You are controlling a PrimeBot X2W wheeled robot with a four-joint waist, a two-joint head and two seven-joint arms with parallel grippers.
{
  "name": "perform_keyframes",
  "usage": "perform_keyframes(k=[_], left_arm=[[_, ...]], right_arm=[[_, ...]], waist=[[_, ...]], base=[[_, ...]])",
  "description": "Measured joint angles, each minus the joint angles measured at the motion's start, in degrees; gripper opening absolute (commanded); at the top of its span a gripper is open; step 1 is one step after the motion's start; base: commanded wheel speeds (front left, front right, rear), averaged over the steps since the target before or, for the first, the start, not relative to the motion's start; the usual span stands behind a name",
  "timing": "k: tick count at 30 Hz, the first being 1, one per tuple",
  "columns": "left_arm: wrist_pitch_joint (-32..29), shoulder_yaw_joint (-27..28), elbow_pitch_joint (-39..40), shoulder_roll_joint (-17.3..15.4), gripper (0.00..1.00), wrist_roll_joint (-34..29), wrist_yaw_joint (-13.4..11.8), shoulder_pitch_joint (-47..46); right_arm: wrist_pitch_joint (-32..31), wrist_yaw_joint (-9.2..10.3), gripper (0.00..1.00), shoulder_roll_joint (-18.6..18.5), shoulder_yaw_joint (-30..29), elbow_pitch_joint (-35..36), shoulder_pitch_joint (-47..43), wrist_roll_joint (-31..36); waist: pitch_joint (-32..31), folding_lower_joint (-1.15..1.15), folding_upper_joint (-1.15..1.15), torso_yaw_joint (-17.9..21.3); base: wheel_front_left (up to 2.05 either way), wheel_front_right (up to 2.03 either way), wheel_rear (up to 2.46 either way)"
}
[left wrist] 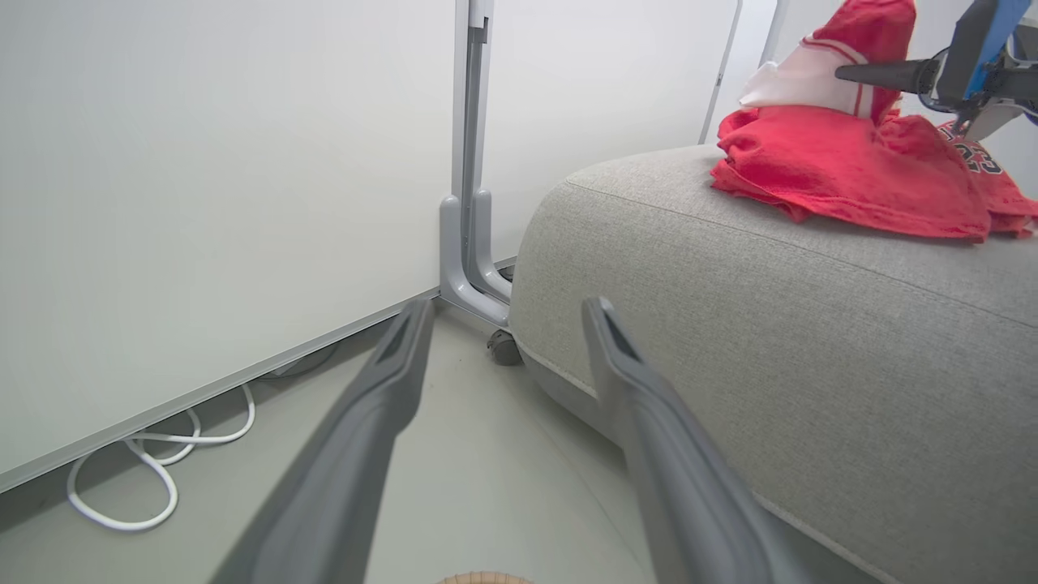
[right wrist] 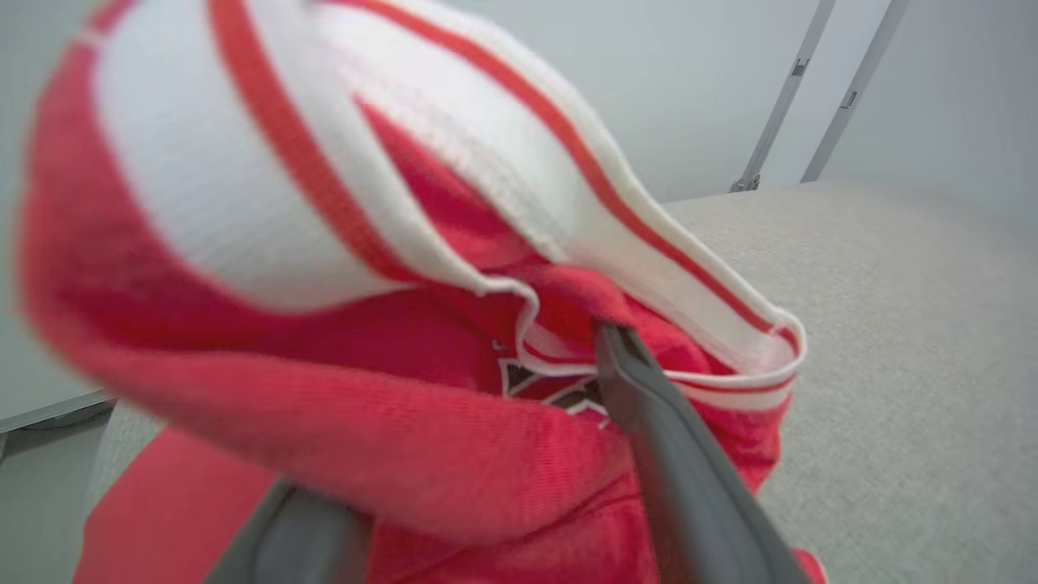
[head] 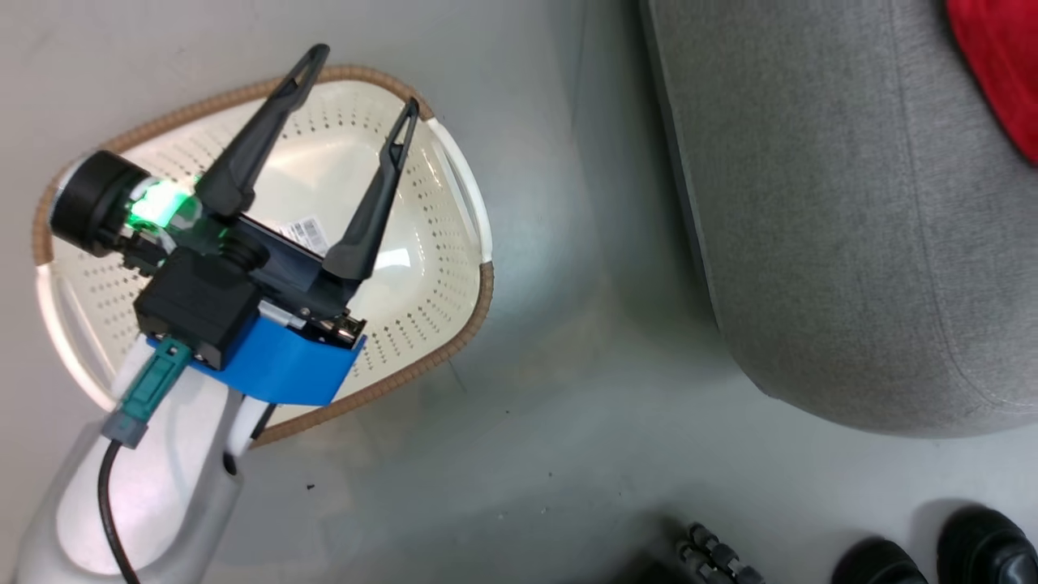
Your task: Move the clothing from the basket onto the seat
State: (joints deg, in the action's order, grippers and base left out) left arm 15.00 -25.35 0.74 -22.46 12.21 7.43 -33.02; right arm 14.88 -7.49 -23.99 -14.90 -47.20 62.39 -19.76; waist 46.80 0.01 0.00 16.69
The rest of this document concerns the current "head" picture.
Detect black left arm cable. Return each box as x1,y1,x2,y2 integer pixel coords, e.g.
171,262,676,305
97,438,144,584

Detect teal left cable connector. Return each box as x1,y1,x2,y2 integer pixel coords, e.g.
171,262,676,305
101,336,196,449

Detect grey fabric sofa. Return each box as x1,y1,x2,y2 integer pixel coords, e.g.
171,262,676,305
640,0,1038,440

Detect black shoe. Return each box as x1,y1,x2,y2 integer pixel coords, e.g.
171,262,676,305
830,535,930,584
936,504,1038,584

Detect barcode sticker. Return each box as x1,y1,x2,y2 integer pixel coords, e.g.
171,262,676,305
280,214,332,257

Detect white perforated laundry basket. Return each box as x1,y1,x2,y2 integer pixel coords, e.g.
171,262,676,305
32,64,496,448

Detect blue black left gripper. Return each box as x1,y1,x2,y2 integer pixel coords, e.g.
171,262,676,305
146,44,421,407

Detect red basketball jersey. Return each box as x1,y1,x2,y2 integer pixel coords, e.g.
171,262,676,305
944,0,1038,168

